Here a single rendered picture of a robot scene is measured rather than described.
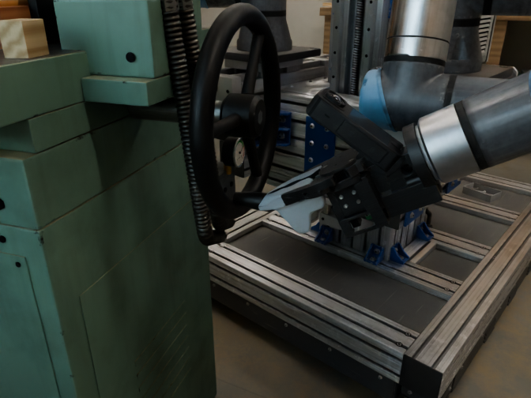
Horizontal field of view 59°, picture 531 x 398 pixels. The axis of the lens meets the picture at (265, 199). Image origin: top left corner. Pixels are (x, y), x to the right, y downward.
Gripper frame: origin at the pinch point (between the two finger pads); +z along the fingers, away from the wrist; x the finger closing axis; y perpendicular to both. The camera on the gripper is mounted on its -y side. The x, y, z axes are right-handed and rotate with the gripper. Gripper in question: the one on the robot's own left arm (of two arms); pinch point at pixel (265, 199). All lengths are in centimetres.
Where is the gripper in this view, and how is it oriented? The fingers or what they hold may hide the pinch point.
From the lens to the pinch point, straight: 58.9
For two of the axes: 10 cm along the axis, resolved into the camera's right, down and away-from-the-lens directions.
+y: 4.7, 8.5, 2.1
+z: -8.2, 3.4, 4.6
